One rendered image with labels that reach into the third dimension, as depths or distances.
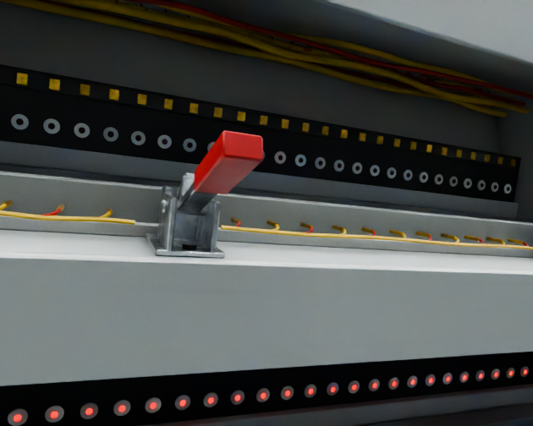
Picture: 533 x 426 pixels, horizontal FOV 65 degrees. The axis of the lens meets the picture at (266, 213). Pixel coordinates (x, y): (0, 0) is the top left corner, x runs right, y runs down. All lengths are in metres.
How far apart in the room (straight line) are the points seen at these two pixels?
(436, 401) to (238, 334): 0.30
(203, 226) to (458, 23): 0.22
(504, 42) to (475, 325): 0.20
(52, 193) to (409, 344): 0.18
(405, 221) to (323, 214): 0.06
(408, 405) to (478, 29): 0.31
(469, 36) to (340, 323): 0.22
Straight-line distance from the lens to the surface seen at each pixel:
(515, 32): 0.37
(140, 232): 0.21
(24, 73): 0.36
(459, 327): 0.24
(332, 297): 0.19
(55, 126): 0.35
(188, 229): 0.20
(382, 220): 0.27
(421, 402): 0.44
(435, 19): 0.32
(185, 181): 0.18
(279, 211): 0.23
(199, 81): 0.43
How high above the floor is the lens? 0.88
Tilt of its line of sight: 14 degrees up
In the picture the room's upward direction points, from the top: 1 degrees counter-clockwise
